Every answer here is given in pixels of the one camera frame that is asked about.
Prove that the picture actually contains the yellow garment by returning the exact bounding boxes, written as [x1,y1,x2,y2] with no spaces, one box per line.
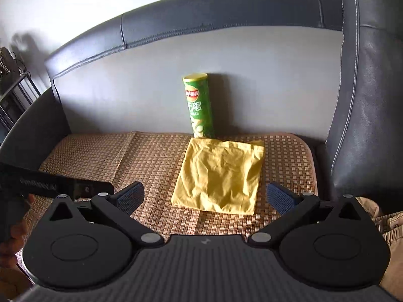
[171,138,265,215]

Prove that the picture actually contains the person's left hand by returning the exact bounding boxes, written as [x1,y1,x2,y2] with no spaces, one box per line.
[0,193,36,269]

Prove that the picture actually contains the woven brown seat mat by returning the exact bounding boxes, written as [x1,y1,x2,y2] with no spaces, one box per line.
[39,132,318,239]

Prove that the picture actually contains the dark leather cushion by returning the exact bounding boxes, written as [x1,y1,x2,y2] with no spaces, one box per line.
[326,0,402,195]

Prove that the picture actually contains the black metal shelf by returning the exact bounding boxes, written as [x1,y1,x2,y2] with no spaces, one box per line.
[1,47,41,142]

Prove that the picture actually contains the beige trousers leg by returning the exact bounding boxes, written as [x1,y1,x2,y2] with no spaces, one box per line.
[356,197,403,301]

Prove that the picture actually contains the green chips can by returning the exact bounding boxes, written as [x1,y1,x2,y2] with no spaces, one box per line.
[182,73,215,138]

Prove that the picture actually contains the black leather sofa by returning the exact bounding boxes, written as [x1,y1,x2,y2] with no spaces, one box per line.
[1,0,342,170]

